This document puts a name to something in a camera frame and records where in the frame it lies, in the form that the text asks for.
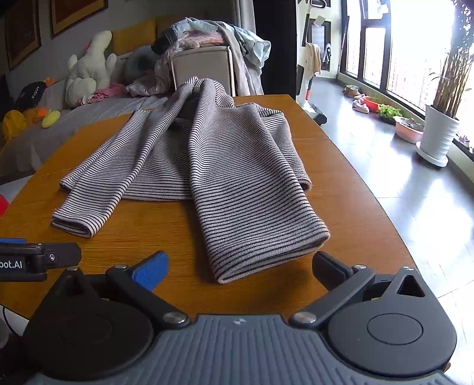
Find yellow-green plush toy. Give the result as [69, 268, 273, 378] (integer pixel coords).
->
[41, 110, 61, 129]

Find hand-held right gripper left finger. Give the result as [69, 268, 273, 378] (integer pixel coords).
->
[55, 251, 190, 329]

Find beige upholstered chair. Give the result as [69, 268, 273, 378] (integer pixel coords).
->
[171, 45, 236, 97]

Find framed wall picture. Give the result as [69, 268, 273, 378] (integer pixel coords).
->
[50, 0, 109, 38]
[4, 0, 42, 71]

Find white upright floor cleaner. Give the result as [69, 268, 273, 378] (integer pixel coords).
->
[296, 65, 328, 124]

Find sofa with grey cover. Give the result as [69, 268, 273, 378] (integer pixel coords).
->
[0, 79, 174, 178]

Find pile of mixed clothes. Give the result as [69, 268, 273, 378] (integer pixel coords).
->
[152, 17, 273, 97]

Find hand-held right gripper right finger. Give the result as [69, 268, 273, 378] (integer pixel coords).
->
[289, 252, 426, 329]

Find red basin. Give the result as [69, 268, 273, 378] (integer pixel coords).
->
[361, 95, 382, 113]

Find tall plant in white pot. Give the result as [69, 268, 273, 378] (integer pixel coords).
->
[415, 0, 474, 168]

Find pink clothes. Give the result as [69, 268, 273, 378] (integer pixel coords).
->
[79, 83, 128, 104]

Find floral patterned cloth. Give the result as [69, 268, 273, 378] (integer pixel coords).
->
[126, 55, 174, 97]

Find yellow cushion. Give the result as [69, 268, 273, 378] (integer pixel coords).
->
[112, 19, 158, 56]

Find hanging beige cloth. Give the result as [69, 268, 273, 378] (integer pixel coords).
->
[305, 42, 322, 75]

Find dark curtain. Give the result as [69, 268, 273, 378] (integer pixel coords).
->
[252, 0, 297, 99]

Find striped knit garment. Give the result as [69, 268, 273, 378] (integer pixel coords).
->
[51, 76, 331, 285]

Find pink basin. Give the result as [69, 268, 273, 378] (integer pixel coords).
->
[394, 116, 425, 144]

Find black framed window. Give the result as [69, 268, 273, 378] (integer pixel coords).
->
[341, 0, 474, 152]

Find black cap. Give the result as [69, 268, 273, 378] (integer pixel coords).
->
[15, 81, 48, 110]

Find tray of green plants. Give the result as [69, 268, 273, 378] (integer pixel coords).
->
[378, 105, 403, 124]

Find yellow backpack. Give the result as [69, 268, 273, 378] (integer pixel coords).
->
[2, 109, 28, 143]

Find white plush duck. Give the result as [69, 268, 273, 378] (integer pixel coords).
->
[66, 30, 117, 108]

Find grey neck pillow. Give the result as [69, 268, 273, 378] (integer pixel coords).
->
[124, 46, 160, 80]

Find yellow orange duck plush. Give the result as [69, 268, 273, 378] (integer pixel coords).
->
[22, 105, 50, 123]

